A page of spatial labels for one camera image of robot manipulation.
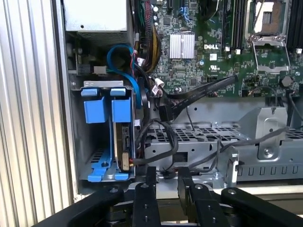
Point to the black RAM slot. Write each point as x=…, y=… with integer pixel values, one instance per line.
x=240, y=23
x=291, y=23

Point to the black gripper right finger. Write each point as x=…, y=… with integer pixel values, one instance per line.
x=203, y=208

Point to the silver metal bracket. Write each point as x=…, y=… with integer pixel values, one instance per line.
x=272, y=123

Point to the CPU socket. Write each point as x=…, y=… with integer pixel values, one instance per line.
x=274, y=23

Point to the empty blue disk carrier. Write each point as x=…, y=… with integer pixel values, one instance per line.
x=94, y=110

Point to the round black board component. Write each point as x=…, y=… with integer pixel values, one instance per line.
x=287, y=81

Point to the black open PC case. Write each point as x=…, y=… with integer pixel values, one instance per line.
x=61, y=94

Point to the metal disk bay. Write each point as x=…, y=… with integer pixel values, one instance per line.
x=97, y=142

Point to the silver power supply unit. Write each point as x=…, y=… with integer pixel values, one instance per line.
x=94, y=14

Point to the green motherboard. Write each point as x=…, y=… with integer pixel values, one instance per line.
x=189, y=71

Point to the metal socket cover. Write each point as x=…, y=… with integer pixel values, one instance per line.
x=272, y=68

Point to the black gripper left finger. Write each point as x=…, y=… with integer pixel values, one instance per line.
x=146, y=208

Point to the metal locking lever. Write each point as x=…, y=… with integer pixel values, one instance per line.
x=258, y=15

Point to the hard disk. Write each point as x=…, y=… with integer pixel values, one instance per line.
x=120, y=110

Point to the silver finned heatsink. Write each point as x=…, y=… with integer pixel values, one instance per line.
x=182, y=46

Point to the perforated metal drive cage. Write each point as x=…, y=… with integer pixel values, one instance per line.
x=201, y=151

